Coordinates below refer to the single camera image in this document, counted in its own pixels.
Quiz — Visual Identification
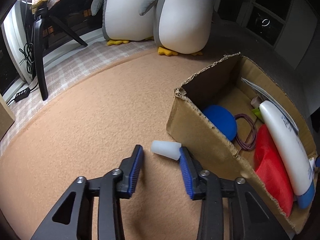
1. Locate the black inline cable switch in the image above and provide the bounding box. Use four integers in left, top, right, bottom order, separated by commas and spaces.
14, 87, 31, 102

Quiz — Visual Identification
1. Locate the red mesh object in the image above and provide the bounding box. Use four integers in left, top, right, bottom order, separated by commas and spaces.
254, 124, 294, 216

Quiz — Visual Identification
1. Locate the cardboard box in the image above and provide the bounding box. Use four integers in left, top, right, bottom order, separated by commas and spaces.
167, 53, 317, 233

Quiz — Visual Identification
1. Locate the purple cable coil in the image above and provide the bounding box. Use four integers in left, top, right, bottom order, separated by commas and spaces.
234, 113, 258, 151

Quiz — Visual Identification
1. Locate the black tripod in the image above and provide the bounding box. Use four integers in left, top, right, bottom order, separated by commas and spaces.
31, 7, 88, 101

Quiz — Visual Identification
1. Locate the blue white blister card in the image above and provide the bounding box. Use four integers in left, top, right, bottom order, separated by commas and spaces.
241, 77, 299, 135

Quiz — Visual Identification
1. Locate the small white plastic cap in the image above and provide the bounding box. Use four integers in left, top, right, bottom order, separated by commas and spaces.
151, 140, 182, 160

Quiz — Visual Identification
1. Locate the pink small bottle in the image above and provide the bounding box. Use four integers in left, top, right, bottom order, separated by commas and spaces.
251, 96, 262, 109

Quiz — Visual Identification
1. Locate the white tube blue cap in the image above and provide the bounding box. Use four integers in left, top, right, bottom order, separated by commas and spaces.
259, 101, 315, 209

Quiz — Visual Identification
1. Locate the green tube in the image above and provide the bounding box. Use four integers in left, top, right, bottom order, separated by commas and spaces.
252, 108, 264, 123

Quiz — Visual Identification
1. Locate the large penguin plush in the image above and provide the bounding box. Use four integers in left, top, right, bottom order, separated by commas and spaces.
91, 0, 153, 46

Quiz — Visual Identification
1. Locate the small penguin plush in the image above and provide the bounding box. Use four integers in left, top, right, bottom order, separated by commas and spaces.
139, 0, 214, 56

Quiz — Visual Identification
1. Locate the blue round lid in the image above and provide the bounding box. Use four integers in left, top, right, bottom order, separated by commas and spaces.
202, 105, 238, 141

